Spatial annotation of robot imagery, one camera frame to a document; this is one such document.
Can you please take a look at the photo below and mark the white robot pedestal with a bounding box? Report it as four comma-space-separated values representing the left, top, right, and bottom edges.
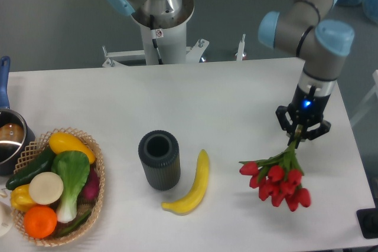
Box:
132, 0, 194, 66

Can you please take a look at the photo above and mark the yellow banana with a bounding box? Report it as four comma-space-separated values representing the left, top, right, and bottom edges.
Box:
161, 149, 210, 215

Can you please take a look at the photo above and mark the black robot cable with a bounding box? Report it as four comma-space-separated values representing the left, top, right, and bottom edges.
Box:
149, 14, 164, 66

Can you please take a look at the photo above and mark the red tulip bouquet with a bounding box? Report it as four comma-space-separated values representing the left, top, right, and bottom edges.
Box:
239, 127, 312, 212

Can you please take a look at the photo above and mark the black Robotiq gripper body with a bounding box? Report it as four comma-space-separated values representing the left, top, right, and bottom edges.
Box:
288, 86, 330, 127

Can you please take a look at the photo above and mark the woven wicker basket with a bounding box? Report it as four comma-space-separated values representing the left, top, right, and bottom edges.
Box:
11, 127, 105, 247

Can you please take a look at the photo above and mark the green chili pepper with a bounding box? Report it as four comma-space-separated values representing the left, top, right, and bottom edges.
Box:
55, 210, 92, 238

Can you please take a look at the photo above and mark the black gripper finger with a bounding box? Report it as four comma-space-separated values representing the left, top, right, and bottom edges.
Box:
275, 104, 297, 142
295, 120, 331, 149

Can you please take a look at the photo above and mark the white metal base frame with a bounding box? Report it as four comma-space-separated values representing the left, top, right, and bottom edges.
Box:
102, 33, 247, 67

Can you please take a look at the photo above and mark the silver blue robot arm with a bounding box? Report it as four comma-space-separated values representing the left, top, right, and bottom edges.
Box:
107, 0, 354, 146

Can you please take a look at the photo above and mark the purple sweet potato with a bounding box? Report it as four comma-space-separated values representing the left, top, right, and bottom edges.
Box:
81, 167, 100, 201

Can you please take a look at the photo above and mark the white ceramic object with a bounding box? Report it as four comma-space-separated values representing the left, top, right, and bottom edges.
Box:
0, 189, 13, 237

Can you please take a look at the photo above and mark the yellow squash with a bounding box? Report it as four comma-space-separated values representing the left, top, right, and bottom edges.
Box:
48, 132, 96, 164

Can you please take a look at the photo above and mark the dark grey ribbed vase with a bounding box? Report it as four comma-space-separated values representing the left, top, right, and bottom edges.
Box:
138, 130, 181, 191

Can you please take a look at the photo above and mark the white round radish slice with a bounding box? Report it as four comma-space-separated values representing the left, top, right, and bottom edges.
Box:
29, 172, 64, 205

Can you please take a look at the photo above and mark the green cucumber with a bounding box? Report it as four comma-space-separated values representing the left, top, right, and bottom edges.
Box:
5, 146, 56, 191

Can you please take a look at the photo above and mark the orange mandarin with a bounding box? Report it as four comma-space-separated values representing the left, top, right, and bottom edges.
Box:
23, 206, 57, 238

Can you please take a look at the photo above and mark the yellow bell pepper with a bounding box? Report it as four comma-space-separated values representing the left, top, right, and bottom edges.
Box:
10, 184, 37, 212

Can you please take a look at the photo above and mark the black device at edge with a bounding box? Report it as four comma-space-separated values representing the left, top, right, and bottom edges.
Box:
356, 208, 377, 239

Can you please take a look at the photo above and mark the blue handled saucepan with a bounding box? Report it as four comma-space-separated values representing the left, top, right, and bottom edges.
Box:
1, 56, 35, 176

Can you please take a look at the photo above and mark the green bok choy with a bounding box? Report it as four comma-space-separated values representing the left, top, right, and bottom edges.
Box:
51, 150, 90, 223

